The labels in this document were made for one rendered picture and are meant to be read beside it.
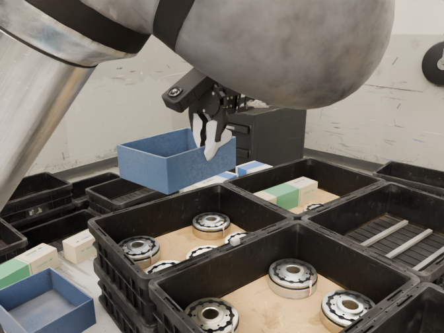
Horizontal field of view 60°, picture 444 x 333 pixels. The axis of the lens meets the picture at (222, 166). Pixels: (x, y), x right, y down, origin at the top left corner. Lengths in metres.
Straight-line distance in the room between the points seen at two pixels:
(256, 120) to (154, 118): 2.37
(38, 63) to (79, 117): 3.73
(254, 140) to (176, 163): 1.57
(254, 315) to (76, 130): 3.34
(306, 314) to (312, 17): 0.69
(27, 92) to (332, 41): 0.15
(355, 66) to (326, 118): 4.11
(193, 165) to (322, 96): 0.54
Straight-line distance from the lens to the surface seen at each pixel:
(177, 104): 0.65
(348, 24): 0.19
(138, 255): 0.93
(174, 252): 0.99
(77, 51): 0.22
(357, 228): 1.15
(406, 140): 4.04
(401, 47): 3.98
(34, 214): 2.13
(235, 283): 0.85
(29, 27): 0.21
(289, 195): 1.19
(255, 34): 0.17
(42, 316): 1.08
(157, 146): 0.87
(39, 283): 1.13
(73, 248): 1.22
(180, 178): 0.73
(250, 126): 2.24
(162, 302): 0.68
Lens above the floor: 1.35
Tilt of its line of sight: 19 degrees down
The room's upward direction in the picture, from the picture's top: straight up
